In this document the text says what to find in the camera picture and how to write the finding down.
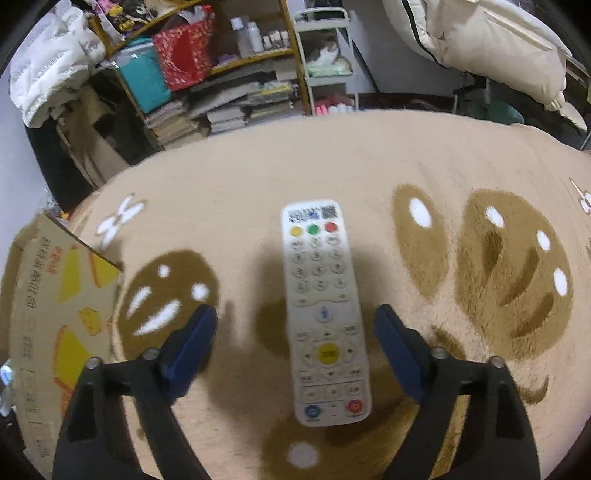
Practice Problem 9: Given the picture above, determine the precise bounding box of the white remote control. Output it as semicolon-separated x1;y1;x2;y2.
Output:
281;199;373;428

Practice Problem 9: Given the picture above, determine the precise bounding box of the pile of magazines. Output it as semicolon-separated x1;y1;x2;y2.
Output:
189;69;301;134

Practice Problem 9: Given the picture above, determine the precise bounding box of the pink and black printed bag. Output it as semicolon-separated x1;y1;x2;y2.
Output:
90;0;153;33

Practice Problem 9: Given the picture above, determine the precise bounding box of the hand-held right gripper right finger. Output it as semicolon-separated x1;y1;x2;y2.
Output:
373;304;541;480

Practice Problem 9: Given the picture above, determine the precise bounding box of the beige hanging coat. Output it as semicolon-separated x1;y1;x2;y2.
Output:
55;85;132;185

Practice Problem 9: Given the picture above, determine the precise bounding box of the stack of worn books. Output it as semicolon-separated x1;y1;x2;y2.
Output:
143;99;208;148

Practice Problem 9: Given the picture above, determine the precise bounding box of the green tissue pack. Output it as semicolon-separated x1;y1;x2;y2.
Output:
307;58;354;77

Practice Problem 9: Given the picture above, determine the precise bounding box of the wooden shelf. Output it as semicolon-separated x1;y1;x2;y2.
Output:
90;0;314;151

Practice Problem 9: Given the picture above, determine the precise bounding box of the beige printed blanket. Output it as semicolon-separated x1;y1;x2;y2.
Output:
14;108;591;480

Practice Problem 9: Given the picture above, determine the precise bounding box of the cream padded coat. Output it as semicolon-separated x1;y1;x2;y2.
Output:
383;0;589;132

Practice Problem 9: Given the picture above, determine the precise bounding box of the printed cardboard box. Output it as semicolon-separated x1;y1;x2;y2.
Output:
0;213;124;478

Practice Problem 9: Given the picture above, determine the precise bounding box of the red patterned gift bag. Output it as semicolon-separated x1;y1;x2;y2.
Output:
152;18;215;92

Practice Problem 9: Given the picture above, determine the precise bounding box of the cluster of small cosmetic bottles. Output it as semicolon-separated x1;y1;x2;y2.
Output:
263;30;293;49

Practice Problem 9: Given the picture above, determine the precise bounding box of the white puffer jacket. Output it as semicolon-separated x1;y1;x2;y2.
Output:
9;0;107;127

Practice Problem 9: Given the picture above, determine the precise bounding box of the white trolley cart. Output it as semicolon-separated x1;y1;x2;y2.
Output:
292;7;360;116

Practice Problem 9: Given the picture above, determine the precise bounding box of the green bag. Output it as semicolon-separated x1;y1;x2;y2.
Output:
485;99;525;125

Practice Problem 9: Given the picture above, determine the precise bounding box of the white brown plush toy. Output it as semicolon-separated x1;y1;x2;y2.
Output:
308;41;340;65

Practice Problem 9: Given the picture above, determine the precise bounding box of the teal bag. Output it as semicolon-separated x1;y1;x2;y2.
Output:
113;37;172;114

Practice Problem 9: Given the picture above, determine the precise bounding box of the black hanging coat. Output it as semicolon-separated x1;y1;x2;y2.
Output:
23;111;98;213

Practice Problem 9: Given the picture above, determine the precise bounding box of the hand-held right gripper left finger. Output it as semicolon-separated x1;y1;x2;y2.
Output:
52;305;219;480

